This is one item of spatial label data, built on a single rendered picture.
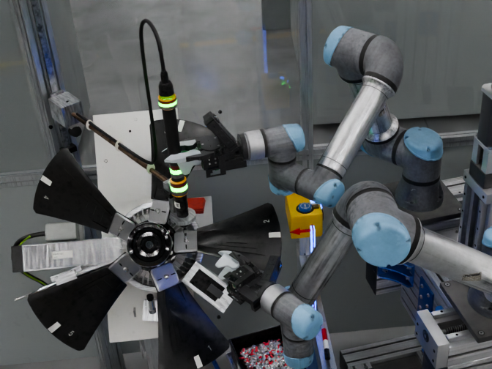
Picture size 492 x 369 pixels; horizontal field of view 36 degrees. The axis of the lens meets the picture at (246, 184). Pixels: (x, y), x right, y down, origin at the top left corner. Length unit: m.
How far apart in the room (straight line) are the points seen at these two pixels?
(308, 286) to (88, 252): 0.67
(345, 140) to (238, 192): 0.97
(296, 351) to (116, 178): 0.81
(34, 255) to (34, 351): 1.22
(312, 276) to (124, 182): 0.72
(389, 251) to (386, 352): 1.44
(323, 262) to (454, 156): 1.18
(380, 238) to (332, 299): 1.62
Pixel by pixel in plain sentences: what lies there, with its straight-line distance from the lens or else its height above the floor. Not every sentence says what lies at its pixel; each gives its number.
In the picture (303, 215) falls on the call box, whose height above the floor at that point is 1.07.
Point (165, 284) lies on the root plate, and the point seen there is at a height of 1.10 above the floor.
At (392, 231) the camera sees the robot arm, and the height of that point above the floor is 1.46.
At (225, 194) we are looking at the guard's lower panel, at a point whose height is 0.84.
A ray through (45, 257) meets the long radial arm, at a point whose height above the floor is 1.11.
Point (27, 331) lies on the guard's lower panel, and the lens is 3.36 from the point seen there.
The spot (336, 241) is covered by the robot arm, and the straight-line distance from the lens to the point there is 1.84.
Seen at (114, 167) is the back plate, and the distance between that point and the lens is 2.35.
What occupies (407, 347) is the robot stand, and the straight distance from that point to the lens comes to 3.11.
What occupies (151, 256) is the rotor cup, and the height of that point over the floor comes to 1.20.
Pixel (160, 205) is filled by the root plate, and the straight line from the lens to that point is 2.10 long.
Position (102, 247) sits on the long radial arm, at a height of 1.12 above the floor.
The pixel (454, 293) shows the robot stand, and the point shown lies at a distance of 2.15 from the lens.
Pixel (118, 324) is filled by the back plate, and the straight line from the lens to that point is 2.33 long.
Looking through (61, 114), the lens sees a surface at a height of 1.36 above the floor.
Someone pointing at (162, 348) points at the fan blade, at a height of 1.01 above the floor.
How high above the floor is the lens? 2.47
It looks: 34 degrees down
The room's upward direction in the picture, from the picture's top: 4 degrees counter-clockwise
